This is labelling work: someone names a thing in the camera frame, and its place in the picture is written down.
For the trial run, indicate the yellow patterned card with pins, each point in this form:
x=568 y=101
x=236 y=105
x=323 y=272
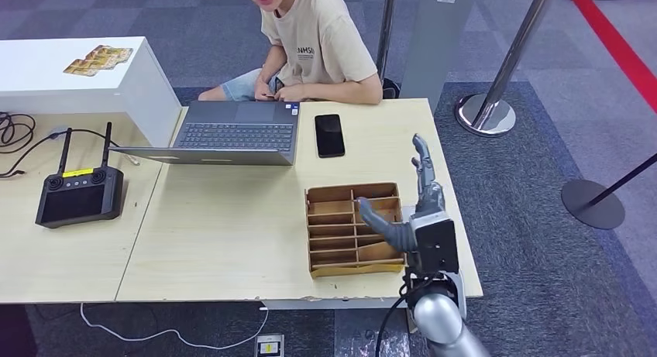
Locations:
x=97 y=49
x=119 y=53
x=77 y=68

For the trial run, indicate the person's left hand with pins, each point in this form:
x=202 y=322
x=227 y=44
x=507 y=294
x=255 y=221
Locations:
x=290 y=93

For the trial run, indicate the black remote controller with antennas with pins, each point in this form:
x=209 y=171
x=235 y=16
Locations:
x=77 y=201

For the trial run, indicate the black stanchion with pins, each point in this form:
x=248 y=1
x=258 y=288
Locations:
x=593 y=206

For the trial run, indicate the person's left forearm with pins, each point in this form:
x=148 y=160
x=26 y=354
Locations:
x=344 y=90

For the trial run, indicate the person's right forearm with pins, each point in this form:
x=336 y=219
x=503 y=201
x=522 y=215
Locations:
x=273 y=65

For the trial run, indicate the black smartphone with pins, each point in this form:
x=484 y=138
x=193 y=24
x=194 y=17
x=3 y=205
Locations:
x=329 y=135

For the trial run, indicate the floor power socket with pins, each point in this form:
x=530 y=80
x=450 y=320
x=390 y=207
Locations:
x=269 y=347

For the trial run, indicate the grey open laptop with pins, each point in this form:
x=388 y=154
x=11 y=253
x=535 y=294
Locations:
x=236 y=134

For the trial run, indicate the grey kiosk stand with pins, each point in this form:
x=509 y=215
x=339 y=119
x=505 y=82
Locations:
x=436 y=36

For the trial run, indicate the floor hatch with plastic film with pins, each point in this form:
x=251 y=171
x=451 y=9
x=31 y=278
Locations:
x=359 y=334

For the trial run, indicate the person's right hand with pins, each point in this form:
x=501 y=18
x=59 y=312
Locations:
x=265 y=91

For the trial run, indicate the person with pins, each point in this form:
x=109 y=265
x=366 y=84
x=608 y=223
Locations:
x=323 y=41

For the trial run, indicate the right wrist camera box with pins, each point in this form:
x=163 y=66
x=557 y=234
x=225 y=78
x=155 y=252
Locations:
x=436 y=244

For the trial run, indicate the chrome stanchion with chrome base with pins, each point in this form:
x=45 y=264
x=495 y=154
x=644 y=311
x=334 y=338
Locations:
x=485 y=116

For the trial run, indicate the white cabinet box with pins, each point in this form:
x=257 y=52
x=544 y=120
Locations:
x=138 y=98

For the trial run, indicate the chrome post with black base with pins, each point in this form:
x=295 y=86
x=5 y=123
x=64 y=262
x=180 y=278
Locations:
x=385 y=31

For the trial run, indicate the red barrier belt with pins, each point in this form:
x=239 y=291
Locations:
x=616 y=41

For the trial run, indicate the wooden card organizer tray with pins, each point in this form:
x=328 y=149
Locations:
x=328 y=206

